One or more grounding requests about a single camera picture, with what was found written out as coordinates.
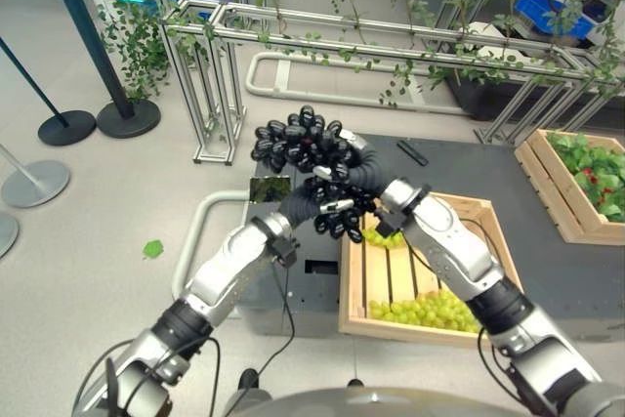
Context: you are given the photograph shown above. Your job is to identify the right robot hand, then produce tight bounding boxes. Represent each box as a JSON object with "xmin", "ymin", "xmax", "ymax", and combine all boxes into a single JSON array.
[{"xmin": 312, "ymin": 130, "xmax": 388, "ymax": 199}]

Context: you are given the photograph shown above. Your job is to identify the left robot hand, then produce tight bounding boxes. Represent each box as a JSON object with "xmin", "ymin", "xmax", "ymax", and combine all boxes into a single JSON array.
[{"xmin": 279, "ymin": 185, "xmax": 355, "ymax": 231}]

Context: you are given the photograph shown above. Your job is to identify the black grape bunch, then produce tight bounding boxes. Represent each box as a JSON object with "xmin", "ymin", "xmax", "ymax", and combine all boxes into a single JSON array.
[{"xmin": 250, "ymin": 104, "xmax": 378, "ymax": 243}]

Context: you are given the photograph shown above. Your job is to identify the dark square reflective plate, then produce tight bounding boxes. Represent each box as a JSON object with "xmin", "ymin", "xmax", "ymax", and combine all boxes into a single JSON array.
[{"xmin": 248, "ymin": 175, "xmax": 292, "ymax": 205}]

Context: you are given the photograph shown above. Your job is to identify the black remote-shaped bar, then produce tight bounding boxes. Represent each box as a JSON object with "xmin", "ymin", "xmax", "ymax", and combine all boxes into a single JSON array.
[{"xmin": 396, "ymin": 139, "xmax": 431, "ymax": 168}]

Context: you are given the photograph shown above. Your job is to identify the small green grape bunch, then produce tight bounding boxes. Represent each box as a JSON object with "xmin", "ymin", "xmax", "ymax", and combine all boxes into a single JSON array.
[{"xmin": 360, "ymin": 220, "xmax": 407, "ymax": 250}]

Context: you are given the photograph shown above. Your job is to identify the wooden crate with grapes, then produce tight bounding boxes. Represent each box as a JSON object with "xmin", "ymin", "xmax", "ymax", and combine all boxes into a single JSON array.
[{"xmin": 337, "ymin": 191, "xmax": 526, "ymax": 351}]

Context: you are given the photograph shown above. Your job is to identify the dark grey cart platform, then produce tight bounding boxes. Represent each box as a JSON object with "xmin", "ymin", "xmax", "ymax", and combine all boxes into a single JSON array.
[{"xmin": 236, "ymin": 132, "xmax": 625, "ymax": 343}]

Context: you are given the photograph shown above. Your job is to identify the black planter box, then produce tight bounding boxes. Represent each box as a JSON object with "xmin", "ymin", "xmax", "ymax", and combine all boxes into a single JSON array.
[{"xmin": 444, "ymin": 68, "xmax": 554, "ymax": 122}]

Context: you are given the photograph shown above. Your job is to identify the large green grape bunch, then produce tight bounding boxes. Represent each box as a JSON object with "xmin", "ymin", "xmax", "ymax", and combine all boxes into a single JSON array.
[{"xmin": 367, "ymin": 288, "xmax": 482, "ymax": 335}]

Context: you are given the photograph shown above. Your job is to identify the wooden crate with leaves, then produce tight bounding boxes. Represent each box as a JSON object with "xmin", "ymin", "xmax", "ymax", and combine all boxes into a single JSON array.
[{"xmin": 514, "ymin": 128, "xmax": 625, "ymax": 246}]

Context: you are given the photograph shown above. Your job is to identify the dark left robot foot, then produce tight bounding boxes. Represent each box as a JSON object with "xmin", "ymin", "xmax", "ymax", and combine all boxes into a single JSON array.
[{"xmin": 236, "ymin": 367, "xmax": 261, "ymax": 392}]

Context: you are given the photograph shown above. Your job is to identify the grey robot torso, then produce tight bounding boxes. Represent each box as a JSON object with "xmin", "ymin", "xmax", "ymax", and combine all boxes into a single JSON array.
[{"xmin": 222, "ymin": 386, "xmax": 515, "ymax": 417}]

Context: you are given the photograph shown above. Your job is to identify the green leafy plants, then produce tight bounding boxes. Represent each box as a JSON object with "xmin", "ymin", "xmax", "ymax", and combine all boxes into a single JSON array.
[{"xmin": 545, "ymin": 130, "xmax": 625, "ymax": 224}]

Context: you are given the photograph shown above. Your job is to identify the green hanging vine bush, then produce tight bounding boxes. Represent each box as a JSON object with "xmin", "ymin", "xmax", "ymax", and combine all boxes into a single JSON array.
[{"xmin": 71, "ymin": 0, "xmax": 173, "ymax": 104}]

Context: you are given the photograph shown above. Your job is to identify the blue plastic bin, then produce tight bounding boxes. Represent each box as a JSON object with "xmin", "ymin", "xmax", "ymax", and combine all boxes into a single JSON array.
[{"xmin": 516, "ymin": 0, "xmax": 607, "ymax": 38}]

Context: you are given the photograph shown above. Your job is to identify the grey round stanchion base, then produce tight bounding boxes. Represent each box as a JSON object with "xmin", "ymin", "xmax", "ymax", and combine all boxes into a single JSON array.
[{"xmin": 0, "ymin": 211, "xmax": 21, "ymax": 260}]

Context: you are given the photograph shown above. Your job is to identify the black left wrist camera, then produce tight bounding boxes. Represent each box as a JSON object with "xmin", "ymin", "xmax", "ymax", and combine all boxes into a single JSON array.
[{"xmin": 272, "ymin": 236, "xmax": 300, "ymax": 269}]

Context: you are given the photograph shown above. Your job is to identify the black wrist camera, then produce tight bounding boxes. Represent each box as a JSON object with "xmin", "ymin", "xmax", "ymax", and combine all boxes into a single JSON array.
[
  {"xmin": 272, "ymin": 236, "xmax": 300, "ymax": 269},
  {"xmin": 374, "ymin": 208, "xmax": 404, "ymax": 242}
]

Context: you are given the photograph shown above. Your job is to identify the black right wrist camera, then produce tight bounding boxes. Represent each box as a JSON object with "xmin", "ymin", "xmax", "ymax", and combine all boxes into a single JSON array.
[{"xmin": 374, "ymin": 208, "xmax": 404, "ymax": 242}]

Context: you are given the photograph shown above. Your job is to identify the green vines on frame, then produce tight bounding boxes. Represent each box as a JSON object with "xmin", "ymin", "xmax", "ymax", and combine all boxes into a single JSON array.
[{"xmin": 175, "ymin": 0, "xmax": 625, "ymax": 109}]

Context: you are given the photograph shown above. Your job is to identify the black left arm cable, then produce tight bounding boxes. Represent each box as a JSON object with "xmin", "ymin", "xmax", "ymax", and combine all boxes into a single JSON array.
[{"xmin": 250, "ymin": 260, "xmax": 297, "ymax": 380}]

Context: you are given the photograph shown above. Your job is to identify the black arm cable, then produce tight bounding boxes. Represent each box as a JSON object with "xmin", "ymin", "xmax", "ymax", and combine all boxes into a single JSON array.
[
  {"xmin": 407, "ymin": 216, "xmax": 500, "ymax": 291},
  {"xmin": 250, "ymin": 260, "xmax": 297, "ymax": 380}
]

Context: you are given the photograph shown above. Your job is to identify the grey cart handle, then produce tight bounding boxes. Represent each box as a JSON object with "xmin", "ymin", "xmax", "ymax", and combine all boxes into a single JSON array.
[{"xmin": 171, "ymin": 189, "xmax": 256, "ymax": 299}]

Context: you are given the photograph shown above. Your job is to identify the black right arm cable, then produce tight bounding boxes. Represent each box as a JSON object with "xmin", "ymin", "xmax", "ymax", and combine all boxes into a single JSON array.
[{"xmin": 407, "ymin": 216, "xmax": 500, "ymax": 291}]

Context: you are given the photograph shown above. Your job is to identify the light grey tube handle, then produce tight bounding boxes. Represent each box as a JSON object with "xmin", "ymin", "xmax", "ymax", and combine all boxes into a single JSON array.
[{"xmin": 243, "ymin": 51, "xmax": 471, "ymax": 116}]

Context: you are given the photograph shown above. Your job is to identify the aluminium profile frame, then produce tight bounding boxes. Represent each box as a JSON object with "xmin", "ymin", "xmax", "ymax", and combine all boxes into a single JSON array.
[{"xmin": 146, "ymin": 0, "xmax": 625, "ymax": 165}]

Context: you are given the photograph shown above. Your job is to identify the tall black stanchion post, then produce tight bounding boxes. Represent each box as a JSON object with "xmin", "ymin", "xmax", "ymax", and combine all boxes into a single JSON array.
[{"xmin": 39, "ymin": 0, "xmax": 163, "ymax": 141}]

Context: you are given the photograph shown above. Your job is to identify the thin black stanchion post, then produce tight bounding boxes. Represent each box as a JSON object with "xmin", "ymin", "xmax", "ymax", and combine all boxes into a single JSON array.
[{"xmin": 0, "ymin": 35, "xmax": 98, "ymax": 147}]

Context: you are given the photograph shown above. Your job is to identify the grey stanchion post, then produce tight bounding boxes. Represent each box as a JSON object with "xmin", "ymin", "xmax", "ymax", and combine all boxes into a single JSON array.
[{"xmin": 0, "ymin": 144, "xmax": 71, "ymax": 209}]

